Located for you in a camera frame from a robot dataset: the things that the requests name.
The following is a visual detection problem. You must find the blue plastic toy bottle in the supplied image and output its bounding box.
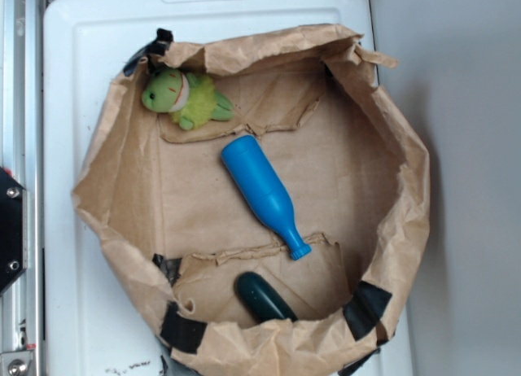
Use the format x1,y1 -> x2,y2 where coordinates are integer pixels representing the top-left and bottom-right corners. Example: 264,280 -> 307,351
221,136 -> 312,260

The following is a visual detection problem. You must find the crumpled brown paper bag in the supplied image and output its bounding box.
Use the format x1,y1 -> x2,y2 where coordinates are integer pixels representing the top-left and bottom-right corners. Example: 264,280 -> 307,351
72,24 -> 430,375

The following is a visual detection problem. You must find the green plush frog toy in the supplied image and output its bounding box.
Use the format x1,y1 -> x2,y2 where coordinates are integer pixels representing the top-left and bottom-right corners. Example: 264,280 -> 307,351
142,67 -> 234,130

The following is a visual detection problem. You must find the dark green toy cucumber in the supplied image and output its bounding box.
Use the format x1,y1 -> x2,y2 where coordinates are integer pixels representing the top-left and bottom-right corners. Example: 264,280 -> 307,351
234,272 -> 298,323

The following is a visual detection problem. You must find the black metal mounting plate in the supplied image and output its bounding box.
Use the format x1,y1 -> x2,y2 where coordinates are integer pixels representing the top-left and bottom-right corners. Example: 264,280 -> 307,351
0,168 -> 27,295

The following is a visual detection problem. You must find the aluminium frame rail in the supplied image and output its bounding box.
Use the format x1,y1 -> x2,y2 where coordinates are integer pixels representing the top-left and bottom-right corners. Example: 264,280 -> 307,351
1,0 -> 46,375

